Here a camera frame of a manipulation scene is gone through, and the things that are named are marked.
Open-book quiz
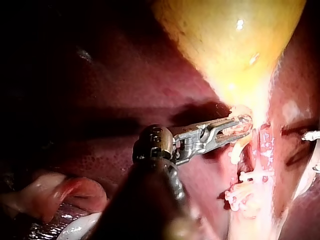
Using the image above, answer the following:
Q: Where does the left arm instrument jaw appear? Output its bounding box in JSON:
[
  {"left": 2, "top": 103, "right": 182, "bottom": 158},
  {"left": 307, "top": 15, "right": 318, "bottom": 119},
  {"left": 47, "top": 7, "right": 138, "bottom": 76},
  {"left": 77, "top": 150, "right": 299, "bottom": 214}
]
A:
[
  {"left": 199, "top": 113, "right": 254, "bottom": 137},
  {"left": 202, "top": 130, "right": 253, "bottom": 154}
]

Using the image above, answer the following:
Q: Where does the dark red liver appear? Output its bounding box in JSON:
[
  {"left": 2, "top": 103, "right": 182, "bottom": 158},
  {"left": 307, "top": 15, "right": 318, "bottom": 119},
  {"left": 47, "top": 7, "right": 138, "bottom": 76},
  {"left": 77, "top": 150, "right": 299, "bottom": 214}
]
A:
[{"left": 0, "top": 0, "right": 320, "bottom": 240}]

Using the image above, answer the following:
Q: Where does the white clip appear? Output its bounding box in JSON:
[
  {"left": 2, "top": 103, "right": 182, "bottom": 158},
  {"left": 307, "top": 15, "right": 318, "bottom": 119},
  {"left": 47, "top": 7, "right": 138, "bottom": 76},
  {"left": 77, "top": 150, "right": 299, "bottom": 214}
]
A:
[
  {"left": 223, "top": 185, "right": 254, "bottom": 201},
  {"left": 238, "top": 171, "right": 270, "bottom": 185},
  {"left": 229, "top": 198, "right": 257, "bottom": 215}
]

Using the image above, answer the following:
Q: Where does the gallbladder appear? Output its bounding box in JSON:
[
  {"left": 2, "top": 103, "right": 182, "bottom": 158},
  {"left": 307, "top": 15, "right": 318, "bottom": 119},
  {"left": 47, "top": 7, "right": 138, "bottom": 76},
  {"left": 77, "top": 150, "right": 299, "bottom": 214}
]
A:
[{"left": 149, "top": 0, "right": 308, "bottom": 165}]

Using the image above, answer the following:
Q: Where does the left arm instrument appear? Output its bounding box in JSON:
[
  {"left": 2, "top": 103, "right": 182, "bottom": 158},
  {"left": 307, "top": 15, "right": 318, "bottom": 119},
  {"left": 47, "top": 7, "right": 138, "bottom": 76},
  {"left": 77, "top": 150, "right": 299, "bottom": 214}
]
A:
[{"left": 131, "top": 124, "right": 215, "bottom": 167}]

